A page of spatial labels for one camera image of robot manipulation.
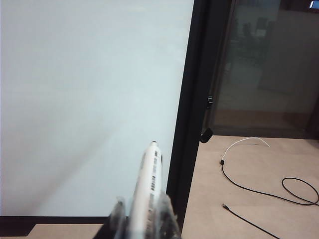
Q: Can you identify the white glass whiteboard black frame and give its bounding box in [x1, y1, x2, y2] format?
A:
[0, 0, 195, 225]

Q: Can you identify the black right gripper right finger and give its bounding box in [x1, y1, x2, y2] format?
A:
[153, 193, 182, 239]

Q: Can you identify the black cable with inline connector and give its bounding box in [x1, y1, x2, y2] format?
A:
[219, 159, 319, 206]

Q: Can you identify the dark glass door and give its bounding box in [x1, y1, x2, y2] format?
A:
[203, 0, 319, 139]

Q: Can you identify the white whiteboard marker pen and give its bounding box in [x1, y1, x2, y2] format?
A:
[128, 140, 165, 239]

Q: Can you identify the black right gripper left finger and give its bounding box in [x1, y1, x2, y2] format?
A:
[96, 196, 128, 239]

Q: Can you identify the black whiteboard stand post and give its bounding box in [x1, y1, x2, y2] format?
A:
[166, 0, 236, 225]

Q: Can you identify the black stand knob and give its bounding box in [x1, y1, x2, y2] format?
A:
[200, 127, 214, 144]

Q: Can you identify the white cable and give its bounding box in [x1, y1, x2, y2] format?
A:
[221, 137, 271, 161]

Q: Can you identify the black whiteboard pen tray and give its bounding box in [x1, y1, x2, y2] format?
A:
[23, 223, 40, 239]

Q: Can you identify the loose black cable with plug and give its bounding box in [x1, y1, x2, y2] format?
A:
[221, 203, 279, 239]

